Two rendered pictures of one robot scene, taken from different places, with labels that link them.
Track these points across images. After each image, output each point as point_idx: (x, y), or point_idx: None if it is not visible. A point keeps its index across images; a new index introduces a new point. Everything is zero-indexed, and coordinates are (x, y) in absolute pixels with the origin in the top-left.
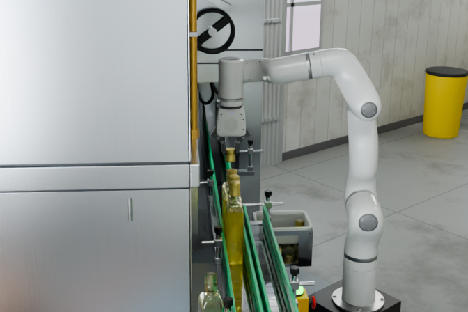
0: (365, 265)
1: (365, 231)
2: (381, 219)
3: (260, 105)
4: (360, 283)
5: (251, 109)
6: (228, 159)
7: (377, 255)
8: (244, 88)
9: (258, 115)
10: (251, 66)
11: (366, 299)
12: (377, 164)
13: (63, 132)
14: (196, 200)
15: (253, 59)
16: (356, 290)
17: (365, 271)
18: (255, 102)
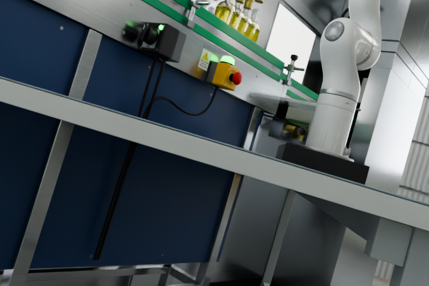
0: (331, 97)
1: (329, 41)
2: (351, 30)
3: (383, 89)
4: (320, 118)
5: (375, 92)
6: None
7: (350, 94)
8: (373, 72)
9: (380, 98)
10: None
11: (322, 141)
12: None
13: None
14: None
15: None
16: (314, 126)
17: (328, 105)
18: (380, 86)
